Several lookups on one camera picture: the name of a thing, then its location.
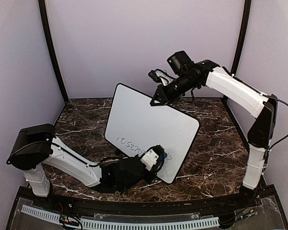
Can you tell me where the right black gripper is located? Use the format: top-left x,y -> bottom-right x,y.
150,74 -> 198,106

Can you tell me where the blue whiteboard eraser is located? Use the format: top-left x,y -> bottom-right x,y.
157,153 -> 167,167

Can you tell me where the white whiteboard black frame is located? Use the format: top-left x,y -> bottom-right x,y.
104,83 -> 200,184

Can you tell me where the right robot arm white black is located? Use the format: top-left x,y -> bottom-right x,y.
148,51 -> 277,190

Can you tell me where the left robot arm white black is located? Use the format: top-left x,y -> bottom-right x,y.
6,124 -> 167,209

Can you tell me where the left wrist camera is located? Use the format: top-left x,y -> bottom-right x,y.
140,145 -> 165,173

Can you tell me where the white slotted cable duct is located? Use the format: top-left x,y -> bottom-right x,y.
21,205 -> 219,230

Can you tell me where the black curved front rail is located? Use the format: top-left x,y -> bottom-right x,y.
19,184 -> 260,216

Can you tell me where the right black frame post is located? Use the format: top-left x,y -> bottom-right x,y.
231,0 -> 252,74

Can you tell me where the black frame post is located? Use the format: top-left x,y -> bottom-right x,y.
231,0 -> 252,74
38,0 -> 69,104

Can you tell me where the left black frame post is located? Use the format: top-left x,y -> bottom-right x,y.
38,0 -> 69,104

